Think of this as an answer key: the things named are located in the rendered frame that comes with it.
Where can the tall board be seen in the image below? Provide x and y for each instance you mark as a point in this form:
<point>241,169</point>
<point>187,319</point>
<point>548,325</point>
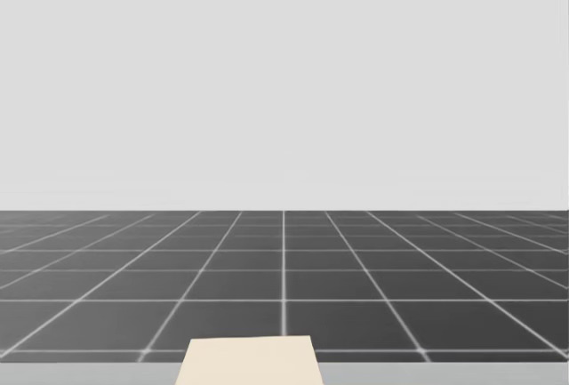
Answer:
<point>249,362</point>

